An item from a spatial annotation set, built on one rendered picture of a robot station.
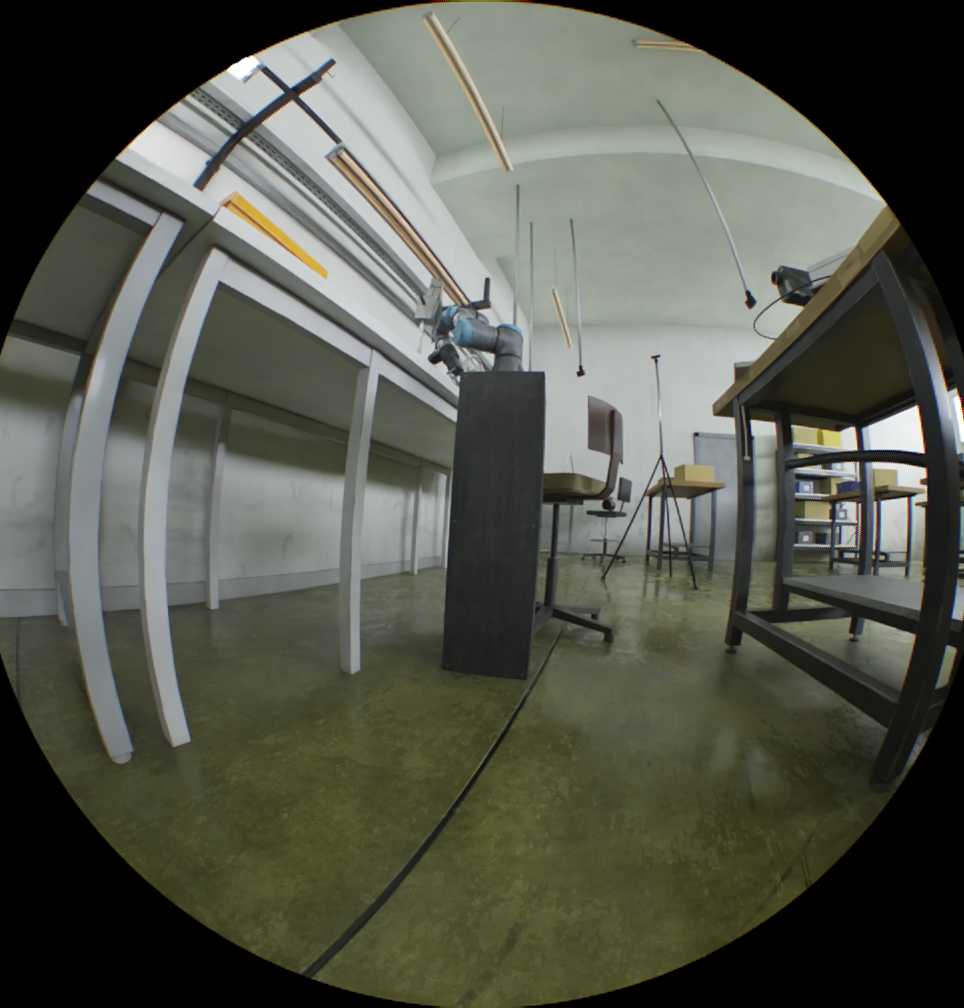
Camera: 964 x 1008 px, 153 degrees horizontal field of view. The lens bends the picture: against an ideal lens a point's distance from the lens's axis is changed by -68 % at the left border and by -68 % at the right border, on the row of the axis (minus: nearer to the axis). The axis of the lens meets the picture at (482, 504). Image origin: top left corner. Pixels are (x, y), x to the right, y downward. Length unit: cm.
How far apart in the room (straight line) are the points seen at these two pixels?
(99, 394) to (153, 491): 17
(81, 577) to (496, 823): 67
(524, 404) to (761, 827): 105
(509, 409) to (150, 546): 87
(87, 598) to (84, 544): 7
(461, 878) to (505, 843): 9
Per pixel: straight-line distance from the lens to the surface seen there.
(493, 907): 49
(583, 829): 59
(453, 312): 136
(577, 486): 130
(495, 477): 95
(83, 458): 60
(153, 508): 63
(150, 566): 63
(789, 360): 113
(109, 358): 62
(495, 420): 98
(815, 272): 103
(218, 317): 102
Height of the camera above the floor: 43
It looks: 3 degrees up
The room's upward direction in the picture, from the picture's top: 3 degrees clockwise
